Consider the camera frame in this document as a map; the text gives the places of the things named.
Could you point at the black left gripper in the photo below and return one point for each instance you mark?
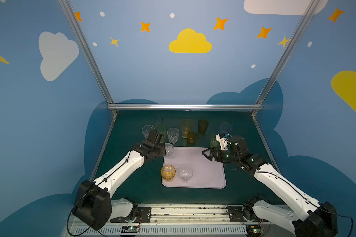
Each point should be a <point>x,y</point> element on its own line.
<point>155,139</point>

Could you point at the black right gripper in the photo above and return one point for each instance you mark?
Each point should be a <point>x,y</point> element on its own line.
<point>215,154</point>

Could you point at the short green glass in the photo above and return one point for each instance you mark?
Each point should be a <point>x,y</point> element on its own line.
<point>213,141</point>

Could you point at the clear faceted glass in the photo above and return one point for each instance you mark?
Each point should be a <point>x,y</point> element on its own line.
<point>146,130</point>
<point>169,151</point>
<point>173,135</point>
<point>185,174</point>

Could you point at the short yellow amber glass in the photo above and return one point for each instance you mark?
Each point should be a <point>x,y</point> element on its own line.
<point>168,172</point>

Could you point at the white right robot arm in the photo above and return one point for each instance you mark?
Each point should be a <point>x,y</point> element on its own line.
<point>306,216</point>

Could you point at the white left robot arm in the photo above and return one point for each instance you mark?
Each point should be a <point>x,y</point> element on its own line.
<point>93,201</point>

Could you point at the pink plastic tray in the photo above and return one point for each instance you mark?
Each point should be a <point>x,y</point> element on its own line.
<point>205,174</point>

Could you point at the tall green tumbler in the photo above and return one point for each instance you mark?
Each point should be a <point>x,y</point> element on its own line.
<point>161,128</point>

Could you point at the short brown textured cup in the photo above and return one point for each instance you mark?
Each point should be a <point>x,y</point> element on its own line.
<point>191,138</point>

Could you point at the frosted blue tall tumbler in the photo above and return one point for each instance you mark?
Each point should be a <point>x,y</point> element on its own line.
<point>225,128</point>

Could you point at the dark brown textured tall cup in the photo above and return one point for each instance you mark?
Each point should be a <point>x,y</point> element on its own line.
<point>202,126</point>

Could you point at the tall amber tumbler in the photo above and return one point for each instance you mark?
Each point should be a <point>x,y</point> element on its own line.
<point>186,127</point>

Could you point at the right green circuit board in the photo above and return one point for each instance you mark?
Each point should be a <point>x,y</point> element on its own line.
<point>253,231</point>

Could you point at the green circuit board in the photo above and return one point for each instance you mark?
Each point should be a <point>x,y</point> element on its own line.
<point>130,229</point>
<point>253,231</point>

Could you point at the left green circuit board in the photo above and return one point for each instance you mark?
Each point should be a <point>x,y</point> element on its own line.
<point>130,229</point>

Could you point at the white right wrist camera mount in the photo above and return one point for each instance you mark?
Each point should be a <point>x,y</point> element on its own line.
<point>223,140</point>

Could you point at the aluminium back frame rail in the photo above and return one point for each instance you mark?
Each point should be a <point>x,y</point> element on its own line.
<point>183,107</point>

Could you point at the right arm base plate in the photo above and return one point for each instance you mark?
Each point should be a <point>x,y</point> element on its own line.
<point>240,214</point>

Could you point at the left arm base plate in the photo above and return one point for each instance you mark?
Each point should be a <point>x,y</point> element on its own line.
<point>137,214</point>

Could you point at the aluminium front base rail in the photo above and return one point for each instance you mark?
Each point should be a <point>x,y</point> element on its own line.
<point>178,220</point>

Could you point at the aluminium left frame post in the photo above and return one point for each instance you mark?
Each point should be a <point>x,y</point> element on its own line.
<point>74,24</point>

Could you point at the aluminium frame post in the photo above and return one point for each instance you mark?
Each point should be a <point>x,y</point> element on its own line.
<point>289,49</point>
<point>74,24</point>

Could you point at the aluminium right frame post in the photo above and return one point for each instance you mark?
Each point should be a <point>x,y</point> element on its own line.
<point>289,49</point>

